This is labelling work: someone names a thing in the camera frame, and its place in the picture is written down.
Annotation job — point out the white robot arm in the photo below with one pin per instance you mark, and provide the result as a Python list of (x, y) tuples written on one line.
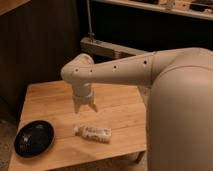
[(179, 120)]

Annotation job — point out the black ceramic bowl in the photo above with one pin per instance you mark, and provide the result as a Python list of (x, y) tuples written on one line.
[(34, 138)]

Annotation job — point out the grey metal beam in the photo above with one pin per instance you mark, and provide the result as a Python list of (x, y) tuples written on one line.
[(105, 49)]

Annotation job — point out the wooden shelf with items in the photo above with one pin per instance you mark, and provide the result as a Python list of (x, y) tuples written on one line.
[(199, 9)]

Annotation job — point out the clear plastic bottle white label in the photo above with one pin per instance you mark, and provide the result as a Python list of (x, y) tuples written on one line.
[(102, 135)]

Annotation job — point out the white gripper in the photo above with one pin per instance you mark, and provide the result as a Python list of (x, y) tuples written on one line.
[(84, 99)]

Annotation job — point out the light wooden table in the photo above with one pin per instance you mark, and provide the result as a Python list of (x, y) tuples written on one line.
[(120, 108)]

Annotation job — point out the thin metal pole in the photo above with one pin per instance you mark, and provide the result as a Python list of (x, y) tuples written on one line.
[(90, 33)]

